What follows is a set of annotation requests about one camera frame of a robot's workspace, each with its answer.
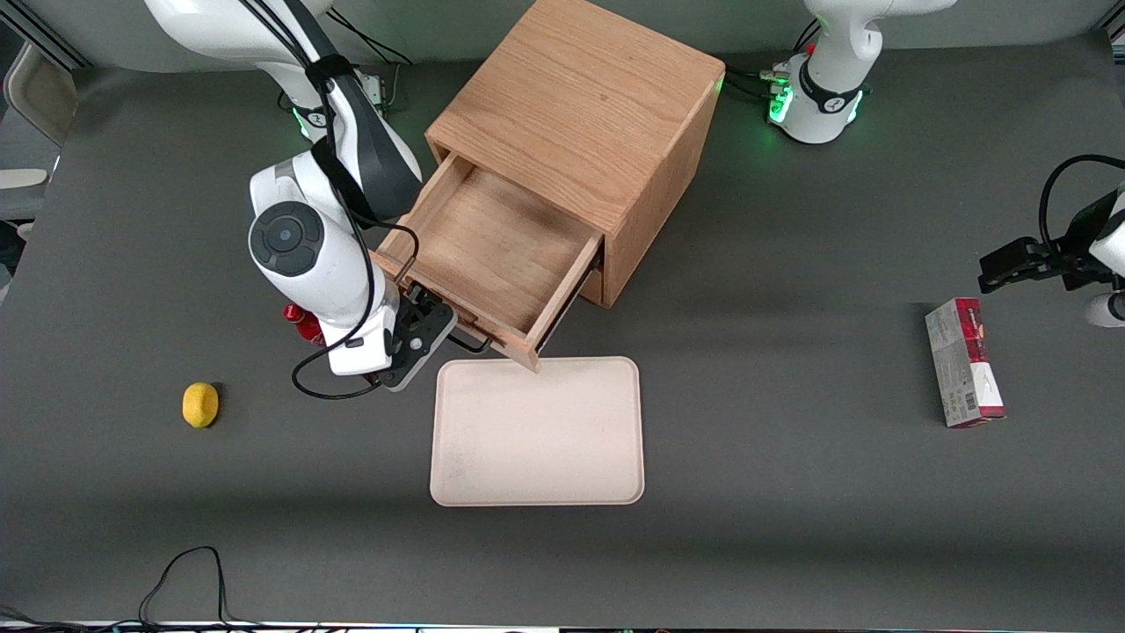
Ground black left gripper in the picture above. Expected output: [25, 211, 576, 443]
[978, 192, 1121, 295]

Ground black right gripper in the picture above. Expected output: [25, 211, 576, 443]
[380, 288, 460, 393]

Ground wooden drawer cabinet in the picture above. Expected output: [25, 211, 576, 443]
[425, 0, 726, 309]

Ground red plaid carton box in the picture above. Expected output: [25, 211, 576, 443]
[925, 297, 1007, 430]

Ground red cola bottle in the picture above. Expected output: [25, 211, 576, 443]
[282, 303, 324, 346]

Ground beige plastic tray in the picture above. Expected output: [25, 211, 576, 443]
[430, 356, 645, 507]

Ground yellow lemon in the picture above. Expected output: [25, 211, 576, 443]
[182, 382, 220, 429]

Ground beige plastic chair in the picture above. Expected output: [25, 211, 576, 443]
[0, 42, 78, 193]

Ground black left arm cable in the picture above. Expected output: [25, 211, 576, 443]
[1039, 154, 1125, 251]

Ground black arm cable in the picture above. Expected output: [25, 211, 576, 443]
[237, 0, 421, 402]
[1039, 154, 1125, 251]

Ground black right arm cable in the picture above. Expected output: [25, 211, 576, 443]
[237, 0, 421, 402]

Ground black right base cables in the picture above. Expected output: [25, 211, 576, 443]
[334, 11, 416, 111]

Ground black base cables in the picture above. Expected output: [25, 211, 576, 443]
[334, 11, 416, 111]
[721, 66, 792, 99]

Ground black left base cables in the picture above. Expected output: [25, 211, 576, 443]
[721, 66, 792, 99]

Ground black cable loop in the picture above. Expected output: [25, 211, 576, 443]
[139, 546, 234, 627]

